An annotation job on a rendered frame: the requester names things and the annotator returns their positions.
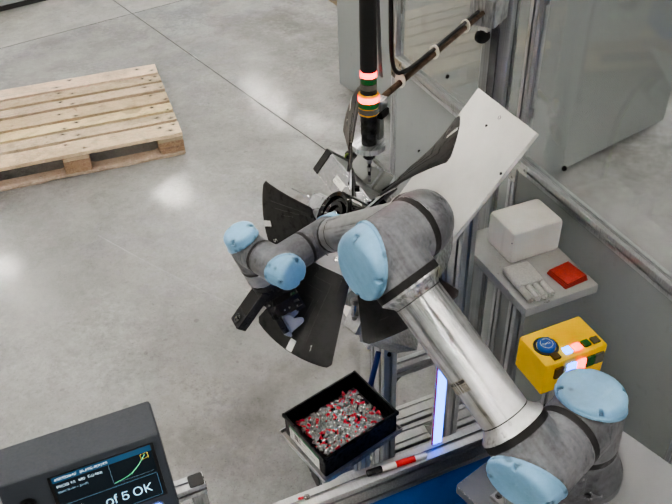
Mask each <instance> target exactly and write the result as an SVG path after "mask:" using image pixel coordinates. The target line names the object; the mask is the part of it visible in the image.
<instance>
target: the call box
mask: <svg viewBox="0 0 672 504"><path fill-rule="evenodd" d="M595 335H596V336H597V337H598V338H599V339H600V340H601V342H599V343H597V344H593V343H592V342H591V341H590V340H589V338H590V337H593V336H595ZM543 337H549V338H550V339H552V340H554V341H555V343H556V345H557V346H556V348H555V351H554V352H556V351H557V352H558V353H559V354H560V355H561V359H558V360H556V361H554V360H553V359H552V357H551V356H550V354H551V353H544V352H541V351H539V350H538V349H537V346H536V345H537V340H538V339H540V338H543ZM584 339H588V340H589V341H590V342H591V343H592V345H591V346H589V347H586V348H585V347H584V346H583V345H582V344H581V343H580V341H582V340H584ZM576 342H578V343H579V344H580V345H581V346H582V347H583V348H582V349H581V350H578V351H575V350H574V349H573V348H572V347H571V344H574V343H576ZM565 346H570V348H571V349H572V350H573V353H570V354H567V355H566V354H565V353H564V352H563V351H562V348H563V347H565ZM606 347H607V344H606V343H605V342H604V341H603V340H602V339H601V338H600V337H599V336H598V335H597V334H596V333H595V332H594V331H593V330H592V329H591V328H590V327H589V326H588V325H587V324H586V323H585V322H584V321H583V320H582V319H581V318H580V317H575V318H573V319H570V320H567V321H564V322H561V323H558V324H556V325H553V326H550V327H547V328H544V329H542V330H539V331H536V332H533V333H530V334H528V335H525V336H522V337H520V339H519V345H518V351H517V357H516V366H517V367H518V368H519V369H520V371H521V372H522V373H523V374H524V375H525V377H526V378H527V379H528V380H529V381H530V383H531V384H532V385H533V386H534V387H535V388H536V390H537V391H538V392H539V393H540V394H543V393H546V392H549V391H551V390H554V387H555V384H556V383H557V380H558V379H555V380H554V379H553V375H554V371H555V369H556V368H558V367H561V366H564V367H565V368H564V373H565V372H566V370H567V365H568V364H569V363H572V362H574V361H577V360H580V359H582V358H586V357H588V356H590V355H593V354H596V353H598V352H601V351H606ZM554 352H552V353H554ZM602 362H603V361H602ZM602 362H600V363H597V364H594V365H592V366H589V367H587V368H584V369H589V368H590V369H595V370H599V371H600V369H601V365H602Z"/></svg>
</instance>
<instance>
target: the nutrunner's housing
mask: <svg viewBox="0 0 672 504"><path fill-rule="evenodd" d="M360 133H361V144H362V145H363V146H366V147H372V146H375V145H376V144H377V116H375V117H371V118H366V117H362V116H361V115H360ZM363 158H364V159H366V160H372V159H374V158H375V156H363Z"/></svg>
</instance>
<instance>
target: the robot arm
mask: <svg viewBox="0 0 672 504"><path fill-rule="evenodd" d="M453 230H454V215H453V211H452V208H451V206H450V204H449V203H448V202H447V200H446V199H445V198H444V197H443V196H442V195H440V194H439V193H437V192H435V191H433V190H429V189H416V190H412V191H409V192H405V193H402V194H399V195H397V196H396V197H394V198H393V200H392V201H391V202H389V203H385V204H381V205H377V206H373V207H369V208H365V209H361V210H357V211H353V212H349V213H345V214H341V215H339V214H336V213H335V212H330V213H327V214H325V215H323V216H320V217H318V218H317V219H316V220H315V221H314V222H312V223H310V224H309V225H307V226H306V227H304V228H302V229H301V230H299V231H297V232H296V233H294V234H293V235H291V236H289V237H288V238H286V239H284V240H283V241H281V242H280V243H278V244H274V243H272V242H270V241H269V240H267V239H265V238H263V237H262V236H260V234H259V231H258V229H256V228H255V226H254V225H253V224H252V223H251V222H249V221H240V222H237V223H235V224H233V225H231V227H229V228H228V229H227V230H226V232H225V234H224V237H223V240H224V243H225V245H226V247H227V251H228V252H229V253H230V254H231V256H232V258H233V259H234V261H235V263H236V264H237V266H238V267H239V269H240V271H241V272H242V274H243V276H244V278H245V279H246V281H247V282H248V284H249V285H250V286H251V287H252V289H251V290H250V292H249V293H248V295H247V296H246V297H245V299H244V300H243V302H242V303H241V305H240V306H239V307H238V309H237V310H236V312H235V313H234V315H233V316H232V318H231V319H232V321H233V323H234V325H235V327H236V329H239V330H242V331H246V330H247V329H248V327H249V326H250V324H251V323H252V321H253V320H254V319H255V317H256V316H257V314H258V313H259V312H260V310H261V309H262V307H263V306H265V307H266V308H267V310H268V312H269V314H270V315H271V317H272V319H273V320H275V321H276V322H277V324H278V326H279V327H280V329H281V331H282V332H283V334H284V335H286V336H288V337H292V332H293V331H294V330H295V329H296V328H297V327H299V326H300V325H301V324H302V323H303V322H304V318H303V317H298V318H294V317H295V316H296V315H297V314H298V313H299V310H300V309H302V308H304V307H306V306H305V304H304V303H303V301H302V299H301V297H300V295H299V293H298V292H297V290H296V287H297V286H298V285H299V284H300V282H301V280H303V279H304V277H305V274H306V267H308V266H309V265H311V264H312V263H314V262H315V261H317V260H318V259H320V258H322V257H323V256H325V255H326V254H329V253H334V252H338V262H339V266H340V269H341V272H342V275H343V277H344V279H345V281H346V282H347V284H348V286H349V287H350V288H351V290H352V291H353V292H354V293H355V294H356V295H360V298H362V299H364V300H367V301H372V300H377V301H378V302H379V304H380V305H381V306H382V308H386V309H391V310H395V311H397V313H398V314H399V316H400V317H401V318H402V320H403V321H404V322H405V324H406V325H407V327H408V328H409V329H410V331H411V332H412V333H413V335H414V336H415V338H416V339H417V340H418V342H419V343H420V344H421V346H422V347H423V349H424V350H425V351H426V353H427V354H428V355H429V357H430V358H431V360H432V361H433V362H434V364H435V365H436V366H437V368H438V369H439V371H440V372H441V373H442V375H443V376H444V377H445V379H446V380H447V382H448V383H449V384H450V386H451V387H452V388H453V390H454V391H455V393H456V394H457V395H458V397H459V398H460V399H461V401H462V402H463V404H464V405H465V406H466V408H467V409H468V410H469V412H470V413H471V415H472V416H473V417H474V419H475V420H476V421H477V423H478V424H479V425H480V427H481V428H482V430H483V432H484V434H483V441H482V445H483V447H484V448H485V450H486V451H487V453H488V454H489V455H490V457H491V458H490V459H489V460H488V462H487V465H486V472H487V476H488V478H489V480H490V482H491V483H492V485H493V486H494V487H495V488H496V489H497V490H498V492H499V493H501V494H502V495H503V496H504V497H505V498H506V499H508V500H509V501H510V502H512V503H513V504H558V503H559V502H562V503H564V504H606V503H608V502H610V501H611V500H612V499H613V498H614V497H615V496H616V495H617V494H618V492H619V490H620V487H621V484H622V479H623V466H622V462H621V459H620V457H619V453H618V449H619V445H620V440H621V436H622V432H623V428H624V423H625V419H626V417H627V415H628V395H627V393H626V391H625V389H624V387H623V386H622V385H621V384H620V383H619V382H618V381H617V380H616V379H615V378H613V377H612V376H610V375H608V374H606V373H604V372H602V371H599V370H595V369H590V368H589V369H583V368H576V369H572V370H569V371H566V372H565V373H563V374H562V375H561V376H560V377H559V378H558V380H557V383H556V384H555V387H554V392H555V394H554V396H553V398H552V399H551V400H550V401H549V402H548V403H547V404H546V405H545V406H543V405H542V404H541V403H537V402H531V401H528V400H526V398H525V397H524V395H523V394H522V393H521V391H520V390H519V389H518V387H517V386H516V385H515V383H514V382H513V381H512V379H511V378H510V376H509V375H508V374H507V372H506V371H505V370H504V368H503V367H502V366H501V364H500V363H499V362H498V360H497V359H496V357H495V356H494V355H493V353H492V352H491V351H490V349H489V348H488V347H487V345H486V344H485V342H484V341H483V340H482V338H481V337H480V336H479V334H478V333H477V332H476V330H475V329H474V328H473V326H472V325H471V323H470V322H469V321H468V319H467V318H466V317H465V315H464V314H463V313H462V311H461V310H460V309H459V307H458V306H457V304H456V303H455V302H454V300H453V299H452V298H451V296H450V295H449V294H448V292H447V291H446V289H445V288H444V287H443V285H442V284H441V283H440V281H439V271H440V266H439V264H438V263H437V262H436V260H435V259H434V256H435V255H437V254H438V253H439V252H440V251H441V250H443V249H444V247H445V246H446V245H447V244H448V242H449V241H450V239H451V236H452V234H453ZM298 298H300V300H301V302H302V304H301V305H299V306H298V304H299V303H301V302H300V301H299V299H298Z"/></svg>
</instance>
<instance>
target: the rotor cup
mask: <svg viewBox="0 0 672 504"><path fill-rule="evenodd" d="M352 199H353V200H355V201H357V202H360V203H361V204H362V206H361V205H359V204H357V203H355V202H353V201H352ZM372 202H373V201H369V202H365V201H363V200H361V199H359V198H357V197H355V196H353V195H351V194H348V193H346V192H344V191H336V192H333V193H332V194H330V195H329V196H328V197H327V198H326V199H325V200H324V201H323V203H322V205H321V206H320V208H319V211H318V214H317V218H318V217H320V216H323V215H325V214H327V213H330V212H332V211H334V210H335V211H336V212H337V214H339V215H341V214H345V213H349V212H353V211H357V210H361V209H365V208H366V207H367V206H368V205H369V204H370V203H372Z"/></svg>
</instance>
